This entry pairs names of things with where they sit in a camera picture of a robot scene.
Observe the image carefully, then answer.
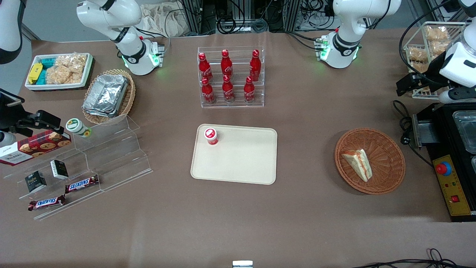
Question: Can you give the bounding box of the triangular sandwich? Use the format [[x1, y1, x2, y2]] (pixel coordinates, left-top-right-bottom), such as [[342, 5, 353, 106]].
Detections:
[[341, 149, 373, 182]]

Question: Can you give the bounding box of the white rectangular snack tray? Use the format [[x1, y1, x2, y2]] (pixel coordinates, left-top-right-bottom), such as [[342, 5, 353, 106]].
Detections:
[[25, 53, 93, 91]]

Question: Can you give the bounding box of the brown wicker basket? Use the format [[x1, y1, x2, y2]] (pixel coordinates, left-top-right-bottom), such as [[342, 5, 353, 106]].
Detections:
[[334, 128, 406, 195]]

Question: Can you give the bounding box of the light oval wicker basket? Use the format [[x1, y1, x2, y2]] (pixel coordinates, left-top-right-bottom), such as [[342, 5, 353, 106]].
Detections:
[[82, 69, 136, 125]]

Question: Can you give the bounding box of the beige plastic tray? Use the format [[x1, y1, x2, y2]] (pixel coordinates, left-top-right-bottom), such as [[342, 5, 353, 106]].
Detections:
[[190, 124, 278, 185]]

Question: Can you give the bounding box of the clear fried snack bag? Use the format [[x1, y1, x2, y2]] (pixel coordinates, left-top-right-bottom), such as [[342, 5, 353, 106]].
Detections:
[[431, 40, 456, 56], [407, 47, 428, 63], [409, 61, 432, 75], [425, 25, 449, 41]]

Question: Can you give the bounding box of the green lid cup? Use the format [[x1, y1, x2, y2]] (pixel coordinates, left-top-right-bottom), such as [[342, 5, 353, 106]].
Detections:
[[66, 118, 91, 138]]

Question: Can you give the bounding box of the red cookie box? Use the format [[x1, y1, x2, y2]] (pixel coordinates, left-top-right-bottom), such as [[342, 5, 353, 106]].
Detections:
[[0, 130, 72, 166]]

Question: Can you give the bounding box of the clear rice cracker bag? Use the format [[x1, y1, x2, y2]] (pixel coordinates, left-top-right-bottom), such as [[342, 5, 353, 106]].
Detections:
[[46, 65, 84, 84], [56, 54, 88, 71]]

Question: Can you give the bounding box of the small black box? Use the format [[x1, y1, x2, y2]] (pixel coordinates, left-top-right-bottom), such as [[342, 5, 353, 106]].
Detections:
[[25, 171, 47, 193], [50, 160, 69, 180]]

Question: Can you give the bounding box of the yellow snack packet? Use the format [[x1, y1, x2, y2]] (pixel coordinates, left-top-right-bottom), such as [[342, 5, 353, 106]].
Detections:
[[29, 63, 44, 84]]

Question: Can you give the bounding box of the black machine with yellow panel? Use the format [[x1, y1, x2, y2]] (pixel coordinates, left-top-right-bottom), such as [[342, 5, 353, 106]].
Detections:
[[412, 100, 476, 223]]

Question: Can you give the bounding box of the aluminium foil container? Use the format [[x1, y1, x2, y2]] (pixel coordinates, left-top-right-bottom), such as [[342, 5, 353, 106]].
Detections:
[[83, 74, 129, 118]]

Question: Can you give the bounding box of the snickers chocolate bar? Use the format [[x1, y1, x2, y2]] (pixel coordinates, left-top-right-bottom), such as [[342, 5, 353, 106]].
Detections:
[[65, 175, 100, 194], [28, 194, 66, 211]]

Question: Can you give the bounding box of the clear acrylic stepped shelf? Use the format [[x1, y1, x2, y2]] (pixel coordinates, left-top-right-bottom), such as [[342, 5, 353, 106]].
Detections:
[[4, 115, 153, 221]]

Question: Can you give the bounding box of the red cola bottle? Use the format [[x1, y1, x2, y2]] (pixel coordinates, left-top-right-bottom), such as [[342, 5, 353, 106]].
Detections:
[[249, 50, 261, 82], [201, 77, 215, 104], [244, 77, 256, 103], [222, 75, 235, 103], [198, 52, 213, 82], [221, 50, 234, 79]]

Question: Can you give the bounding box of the beige cloth bag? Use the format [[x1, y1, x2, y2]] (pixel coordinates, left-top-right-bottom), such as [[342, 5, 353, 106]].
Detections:
[[139, 4, 191, 38]]

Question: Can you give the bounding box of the red lid cup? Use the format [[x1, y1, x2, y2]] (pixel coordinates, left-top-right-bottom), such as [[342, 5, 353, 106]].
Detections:
[[203, 128, 219, 146]]

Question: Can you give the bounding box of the clear acrylic bottle rack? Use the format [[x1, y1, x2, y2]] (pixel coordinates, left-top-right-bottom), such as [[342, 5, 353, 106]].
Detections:
[[197, 46, 265, 108]]

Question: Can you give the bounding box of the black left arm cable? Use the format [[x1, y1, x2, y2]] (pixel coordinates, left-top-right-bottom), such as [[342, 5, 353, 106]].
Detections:
[[399, 15, 465, 87]]

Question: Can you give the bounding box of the white wire rack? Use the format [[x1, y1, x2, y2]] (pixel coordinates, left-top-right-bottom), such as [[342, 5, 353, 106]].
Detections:
[[403, 22, 467, 100]]

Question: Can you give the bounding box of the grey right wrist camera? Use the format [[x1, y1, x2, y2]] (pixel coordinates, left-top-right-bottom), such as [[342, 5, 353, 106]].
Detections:
[[0, 132, 16, 148]]

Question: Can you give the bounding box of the black power cable with plug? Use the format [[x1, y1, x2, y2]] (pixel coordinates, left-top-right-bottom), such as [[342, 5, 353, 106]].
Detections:
[[392, 100, 435, 168]]

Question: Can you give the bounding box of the black floor cable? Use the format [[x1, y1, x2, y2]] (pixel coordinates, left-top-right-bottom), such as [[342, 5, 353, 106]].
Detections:
[[351, 248, 476, 268]]

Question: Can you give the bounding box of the black coiled cable bundle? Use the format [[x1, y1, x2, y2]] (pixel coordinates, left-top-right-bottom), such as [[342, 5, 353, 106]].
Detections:
[[217, 15, 269, 35]]

